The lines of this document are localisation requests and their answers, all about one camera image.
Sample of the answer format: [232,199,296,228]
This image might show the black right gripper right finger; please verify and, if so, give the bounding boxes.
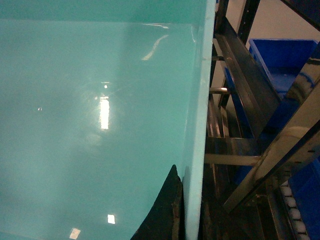
[198,190,250,240]

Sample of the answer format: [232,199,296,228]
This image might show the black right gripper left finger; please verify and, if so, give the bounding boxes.
[131,165,185,240]

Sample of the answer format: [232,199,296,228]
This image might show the teal plastic bin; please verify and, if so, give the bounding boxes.
[0,0,216,240]

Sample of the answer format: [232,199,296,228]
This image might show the blue bin upper shelf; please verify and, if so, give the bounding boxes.
[249,38,318,99]

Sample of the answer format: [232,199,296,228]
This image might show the white roller conveyor track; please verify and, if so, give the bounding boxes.
[279,180,310,240]

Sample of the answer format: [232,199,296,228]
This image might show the blue bin lower right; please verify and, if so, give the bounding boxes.
[288,158,320,240]

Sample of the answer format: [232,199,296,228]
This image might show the dark metal shelf frame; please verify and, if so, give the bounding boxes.
[202,0,320,240]

